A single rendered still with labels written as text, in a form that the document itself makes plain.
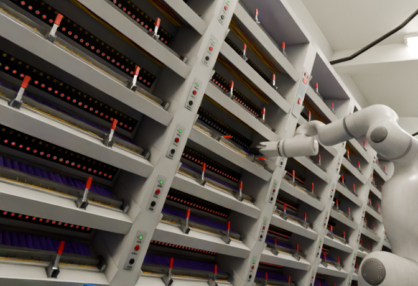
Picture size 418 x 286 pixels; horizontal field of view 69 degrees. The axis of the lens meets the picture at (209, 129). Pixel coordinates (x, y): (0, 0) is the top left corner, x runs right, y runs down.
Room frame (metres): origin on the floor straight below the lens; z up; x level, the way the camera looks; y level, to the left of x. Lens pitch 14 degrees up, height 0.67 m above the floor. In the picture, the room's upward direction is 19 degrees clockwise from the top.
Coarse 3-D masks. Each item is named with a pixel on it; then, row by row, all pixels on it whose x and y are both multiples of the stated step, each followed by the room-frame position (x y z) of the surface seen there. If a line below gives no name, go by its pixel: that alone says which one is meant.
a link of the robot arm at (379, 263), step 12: (372, 252) 0.83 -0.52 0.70; (384, 252) 0.81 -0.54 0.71; (360, 264) 0.85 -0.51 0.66; (372, 264) 0.80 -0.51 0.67; (384, 264) 0.78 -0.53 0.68; (396, 264) 0.77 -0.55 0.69; (408, 264) 0.79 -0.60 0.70; (360, 276) 0.83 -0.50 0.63; (372, 276) 0.79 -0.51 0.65; (384, 276) 0.77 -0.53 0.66; (396, 276) 0.76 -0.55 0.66; (408, 276) 0.77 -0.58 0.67
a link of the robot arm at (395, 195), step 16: (416, 144) 0.86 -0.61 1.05; (400, 160) 0.89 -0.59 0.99; (416, 160) 0.88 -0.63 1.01; (400, 176) 0.87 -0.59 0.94; (416, 176) 0.86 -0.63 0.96; (384, 192) 0.88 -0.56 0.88; (400, 192) 0.84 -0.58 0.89; (416, 192) 0.84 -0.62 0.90; (384, 208) 0.87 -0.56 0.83; (400, 208) 0.84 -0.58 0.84; (416, 208) 0.83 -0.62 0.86; (384, 224) 0.88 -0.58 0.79; (400, 224) 0.84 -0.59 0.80; (416, 224) 0.82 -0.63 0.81; (400, 240) 0.86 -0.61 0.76; (416, 240) 0.83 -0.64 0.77; (416, 256) 0.85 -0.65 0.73
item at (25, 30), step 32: (0, 0) 0.78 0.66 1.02; (32, 0) 0.82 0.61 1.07; (0, 32) 0.68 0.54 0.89; (32, 32) 0.71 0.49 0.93; (64, 32) 0.90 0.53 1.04; (64, 64) 0.78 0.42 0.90; (96, 64) 0.89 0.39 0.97; (128, 64) 1.05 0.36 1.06; (128, 96) 0.92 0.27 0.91; (160, 96) 1.13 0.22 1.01
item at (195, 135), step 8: (192, 128) 1.11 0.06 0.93; (208, 128) 1.40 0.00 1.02; (192, 136) 1.13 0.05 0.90; (200, 136) 1.15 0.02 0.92; (208, 136) 1.17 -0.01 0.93; (200, 144) 1.17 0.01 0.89; (208, 144) 1.19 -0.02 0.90; (216, 144) 1.21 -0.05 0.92; (216, 152) 1.24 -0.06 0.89; (224, 152) 1.26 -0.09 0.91; (232, 152) 1.29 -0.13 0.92; (232, 160) 1.31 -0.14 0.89; (240, 160) 1.34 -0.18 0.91; (248, 160) 1.37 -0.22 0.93; (264, 160) 1.56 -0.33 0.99; (248, 168) 1.40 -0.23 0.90; (256, 168) 1.43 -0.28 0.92; (264, 168) 1.54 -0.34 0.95; (272, 168) 1.52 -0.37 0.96; (264, 176) 1.49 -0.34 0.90
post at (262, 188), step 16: (288, 48) 1.61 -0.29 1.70; (304, 48) 1.53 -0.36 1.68; (304, 64) 1.52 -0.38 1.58; (272, 80) 1.64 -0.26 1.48; (288, 80) 1.57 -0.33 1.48; (272, 112) 1.60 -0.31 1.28; (288, 128) 1.53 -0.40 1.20; (256, 144) 1.63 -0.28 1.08; (272, 160) 1.53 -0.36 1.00; (256, 176) 1.58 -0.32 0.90; (272, 176) 1.52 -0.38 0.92; (256, 192) 1.56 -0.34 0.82; (272, 208) 1.57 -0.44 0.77; (240, 224) 1.59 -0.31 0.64; (256, 224) 1.52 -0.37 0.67; (256, 240) 1.53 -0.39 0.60; (224, 256) 1.62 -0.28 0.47; (240, 272) 1.53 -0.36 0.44
